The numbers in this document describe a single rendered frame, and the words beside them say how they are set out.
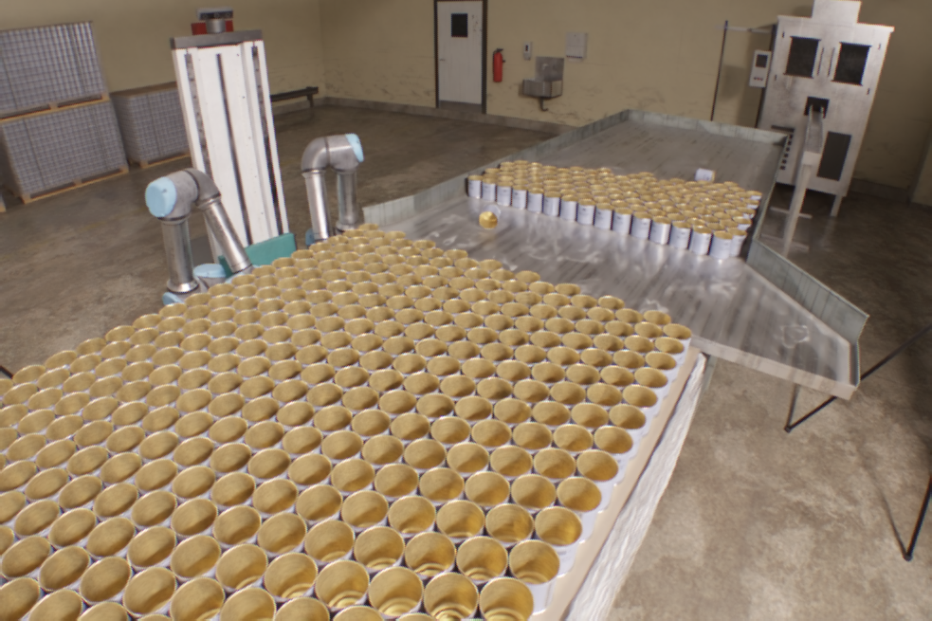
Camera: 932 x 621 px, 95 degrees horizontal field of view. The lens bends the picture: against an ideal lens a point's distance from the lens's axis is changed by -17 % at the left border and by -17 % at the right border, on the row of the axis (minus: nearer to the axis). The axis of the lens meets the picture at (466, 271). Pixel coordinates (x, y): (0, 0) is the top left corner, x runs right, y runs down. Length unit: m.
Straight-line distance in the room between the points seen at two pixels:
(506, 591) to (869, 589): 1.93
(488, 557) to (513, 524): 0.07
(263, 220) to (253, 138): 0.36
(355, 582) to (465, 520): 0.18
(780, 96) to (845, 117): 0.69
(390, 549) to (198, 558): 0.28
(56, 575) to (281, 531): 0.32
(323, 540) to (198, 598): 0.18
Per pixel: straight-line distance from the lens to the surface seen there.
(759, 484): 2.61
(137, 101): 8.11
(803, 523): 2.56
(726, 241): 1.80
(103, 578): 0.87
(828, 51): 6.16
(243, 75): 2.19
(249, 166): 2.24
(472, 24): 9.18
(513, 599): 0.76
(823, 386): 1.40
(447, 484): 0.85
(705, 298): 1.56
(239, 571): 0.83
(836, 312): 1.58
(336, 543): 0.82
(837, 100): 6.19
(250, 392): 1.07
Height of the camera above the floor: 1.80
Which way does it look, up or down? 28 degrees down
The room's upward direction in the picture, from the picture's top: straight up
